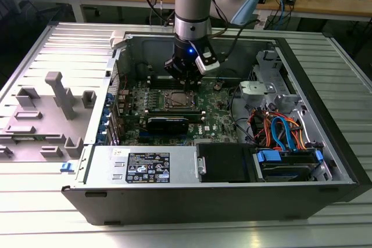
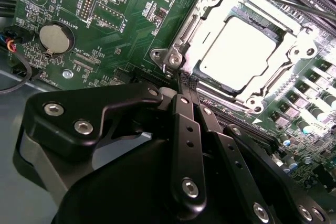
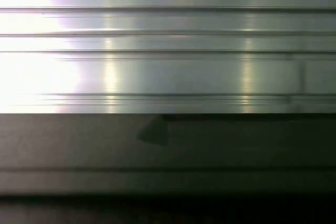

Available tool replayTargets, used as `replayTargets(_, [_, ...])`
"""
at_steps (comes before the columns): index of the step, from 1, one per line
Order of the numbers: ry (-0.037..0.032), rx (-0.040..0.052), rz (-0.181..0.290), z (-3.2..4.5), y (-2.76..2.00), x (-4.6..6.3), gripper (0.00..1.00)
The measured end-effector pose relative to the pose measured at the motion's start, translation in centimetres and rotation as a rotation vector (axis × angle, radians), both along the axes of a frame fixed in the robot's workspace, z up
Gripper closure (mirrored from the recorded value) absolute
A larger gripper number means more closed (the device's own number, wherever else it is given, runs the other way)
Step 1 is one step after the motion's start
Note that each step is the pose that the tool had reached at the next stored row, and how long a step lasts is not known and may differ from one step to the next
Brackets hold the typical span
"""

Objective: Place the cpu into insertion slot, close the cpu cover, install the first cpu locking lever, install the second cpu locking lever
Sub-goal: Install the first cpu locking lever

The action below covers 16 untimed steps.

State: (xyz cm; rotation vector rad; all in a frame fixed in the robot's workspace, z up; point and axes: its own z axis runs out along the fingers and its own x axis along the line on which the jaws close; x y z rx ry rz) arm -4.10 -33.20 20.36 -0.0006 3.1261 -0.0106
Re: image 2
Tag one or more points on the metal socket cover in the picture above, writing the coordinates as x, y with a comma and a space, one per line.
274, 68

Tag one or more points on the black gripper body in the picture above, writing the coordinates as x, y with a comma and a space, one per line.
118, 195

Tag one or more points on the silver CPU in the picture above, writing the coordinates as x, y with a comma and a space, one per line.
233, 51

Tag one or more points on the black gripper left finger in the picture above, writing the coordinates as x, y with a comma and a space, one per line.
68, 98

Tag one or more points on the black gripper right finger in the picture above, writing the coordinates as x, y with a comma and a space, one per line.
262, 182

